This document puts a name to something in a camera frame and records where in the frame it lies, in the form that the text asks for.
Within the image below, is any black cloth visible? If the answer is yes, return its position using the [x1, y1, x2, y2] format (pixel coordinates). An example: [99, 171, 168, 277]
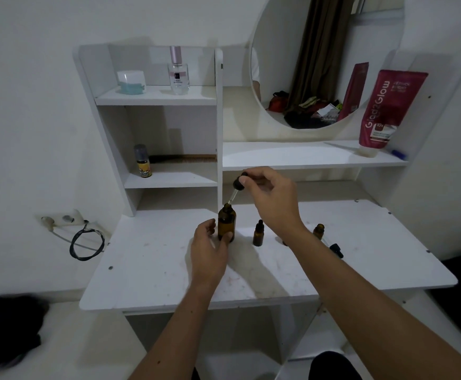
[0, 296, 49, 368]

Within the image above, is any person's right hand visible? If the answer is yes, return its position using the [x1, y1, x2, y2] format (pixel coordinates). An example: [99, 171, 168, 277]
[239, 166, 308, 246]

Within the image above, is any large amber glass bottle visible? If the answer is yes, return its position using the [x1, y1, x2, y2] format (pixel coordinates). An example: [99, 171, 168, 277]
[217, 203, 237, 243]

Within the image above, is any small yellow label bottle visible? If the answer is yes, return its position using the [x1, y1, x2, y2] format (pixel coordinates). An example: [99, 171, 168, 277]
[133, 144, 153, 178]

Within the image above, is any black coiled cable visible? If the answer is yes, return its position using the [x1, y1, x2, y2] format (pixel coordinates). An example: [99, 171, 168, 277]
[69, 220, 106, 262]

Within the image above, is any red cosmetic tube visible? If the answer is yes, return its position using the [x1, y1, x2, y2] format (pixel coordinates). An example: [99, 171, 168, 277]
[359, 70, 429, 157]

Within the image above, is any person's right leg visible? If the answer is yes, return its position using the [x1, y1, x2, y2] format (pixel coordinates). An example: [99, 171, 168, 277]
[308, 350, 364, 380]

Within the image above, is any person's left forearm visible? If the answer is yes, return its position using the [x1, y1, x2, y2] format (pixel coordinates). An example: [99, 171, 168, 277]
[129, 277, 225, 380]

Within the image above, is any person's left hand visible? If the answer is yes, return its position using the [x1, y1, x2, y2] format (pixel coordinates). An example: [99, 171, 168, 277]
[190, 218, 234, 288]

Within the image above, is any black dropper with glass pipette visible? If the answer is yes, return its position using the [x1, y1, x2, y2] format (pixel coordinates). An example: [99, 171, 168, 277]
[228, 172, 250, 205]

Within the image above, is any clear perfume bottle pink cap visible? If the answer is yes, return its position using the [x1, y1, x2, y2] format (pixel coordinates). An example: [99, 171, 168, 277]
[168, 45, 190, 96]

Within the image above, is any white vanity desk with shelves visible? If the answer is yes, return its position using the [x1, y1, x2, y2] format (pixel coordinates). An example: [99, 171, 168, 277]
[72, 43, 461, 380]

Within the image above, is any brown comb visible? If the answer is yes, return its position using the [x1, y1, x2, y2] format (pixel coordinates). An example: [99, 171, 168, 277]
[149, 154, 218, 164]

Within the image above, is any white and blue cream jar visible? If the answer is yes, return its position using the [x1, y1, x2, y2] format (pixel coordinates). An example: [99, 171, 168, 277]
[116, 70, 147, 96]

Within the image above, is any round mirror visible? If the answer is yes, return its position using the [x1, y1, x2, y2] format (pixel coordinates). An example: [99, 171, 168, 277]
[249, 0, 406, 130]

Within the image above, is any white wall socket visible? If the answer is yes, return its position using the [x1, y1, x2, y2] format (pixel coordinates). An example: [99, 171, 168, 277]
[40, 209, 85, 227]

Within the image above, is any person's right forearm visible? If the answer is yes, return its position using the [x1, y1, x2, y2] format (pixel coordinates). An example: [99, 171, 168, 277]
[285, 227, 461, 380]

